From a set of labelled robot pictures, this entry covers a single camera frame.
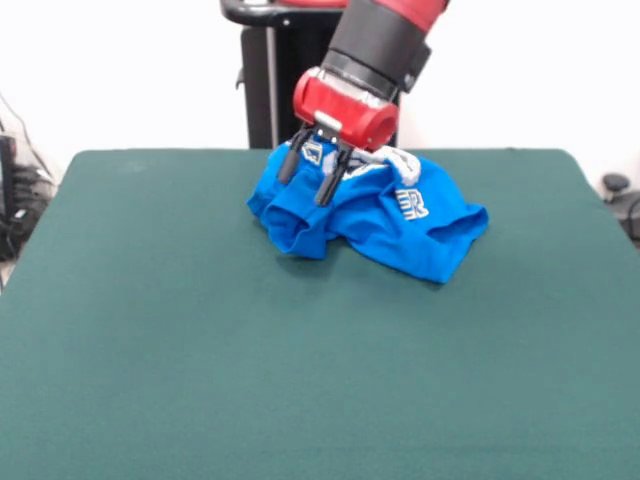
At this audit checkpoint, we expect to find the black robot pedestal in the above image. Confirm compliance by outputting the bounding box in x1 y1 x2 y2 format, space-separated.
219 0 401 150

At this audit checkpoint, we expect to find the black office chair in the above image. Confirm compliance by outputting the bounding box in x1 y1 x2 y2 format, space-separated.
601 172 640 251

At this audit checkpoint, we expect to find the dark green table cloth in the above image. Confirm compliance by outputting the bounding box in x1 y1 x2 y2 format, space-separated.
0 147 640 480

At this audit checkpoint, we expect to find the black cable tangle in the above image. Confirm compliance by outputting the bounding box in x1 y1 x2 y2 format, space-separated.
0 92 59 264

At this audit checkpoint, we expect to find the blue printed T-shirt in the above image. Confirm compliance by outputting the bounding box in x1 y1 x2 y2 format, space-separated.
245 141 490 285

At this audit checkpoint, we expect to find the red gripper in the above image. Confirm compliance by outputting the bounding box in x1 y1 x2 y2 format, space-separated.
278 68 401 208

